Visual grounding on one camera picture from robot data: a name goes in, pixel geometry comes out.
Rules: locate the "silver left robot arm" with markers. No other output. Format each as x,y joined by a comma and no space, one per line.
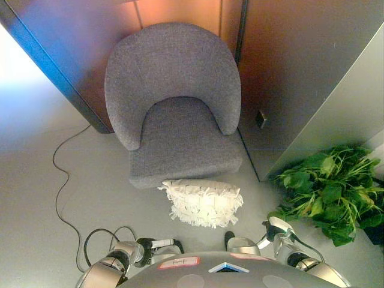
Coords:
111,267

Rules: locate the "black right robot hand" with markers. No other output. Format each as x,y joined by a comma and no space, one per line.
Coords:
277,225

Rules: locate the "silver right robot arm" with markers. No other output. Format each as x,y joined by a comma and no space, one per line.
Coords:
303,264

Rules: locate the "gray robot torso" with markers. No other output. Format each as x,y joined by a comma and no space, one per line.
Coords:
234,276

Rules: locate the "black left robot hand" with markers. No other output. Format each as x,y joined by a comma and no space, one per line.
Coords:
144,244

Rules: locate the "gray fabric armchair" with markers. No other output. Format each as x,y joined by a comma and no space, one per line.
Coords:
171,75

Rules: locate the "green leafy plant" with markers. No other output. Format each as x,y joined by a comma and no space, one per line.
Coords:
330,186

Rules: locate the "white fringed pillow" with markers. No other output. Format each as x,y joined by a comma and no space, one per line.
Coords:
201,201

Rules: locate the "silver right robot leg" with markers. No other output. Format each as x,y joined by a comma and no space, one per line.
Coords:
241,244

